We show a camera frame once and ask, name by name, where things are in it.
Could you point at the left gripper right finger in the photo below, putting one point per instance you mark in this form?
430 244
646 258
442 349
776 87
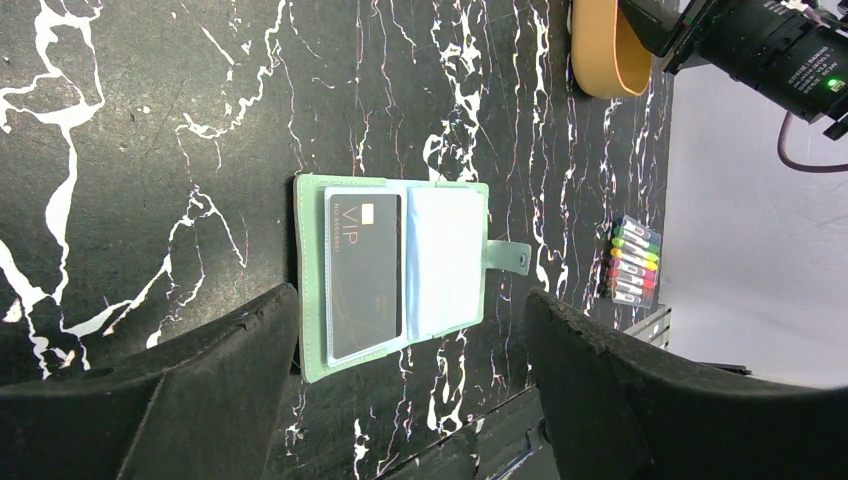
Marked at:
617 407

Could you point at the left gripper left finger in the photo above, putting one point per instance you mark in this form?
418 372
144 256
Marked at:
203 405

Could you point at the green card holder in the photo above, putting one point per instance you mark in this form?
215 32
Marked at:
447 252

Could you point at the black VIP credit card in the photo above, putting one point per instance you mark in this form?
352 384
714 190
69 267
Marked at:
364 267

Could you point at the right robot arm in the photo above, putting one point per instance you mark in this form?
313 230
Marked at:
794 53

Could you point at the pack of coloured markers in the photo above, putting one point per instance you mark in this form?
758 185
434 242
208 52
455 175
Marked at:
632 272

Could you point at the orange oval tray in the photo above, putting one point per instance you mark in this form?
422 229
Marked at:
607 57

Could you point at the aluminium frame rail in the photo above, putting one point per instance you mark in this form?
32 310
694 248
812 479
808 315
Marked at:
654 329

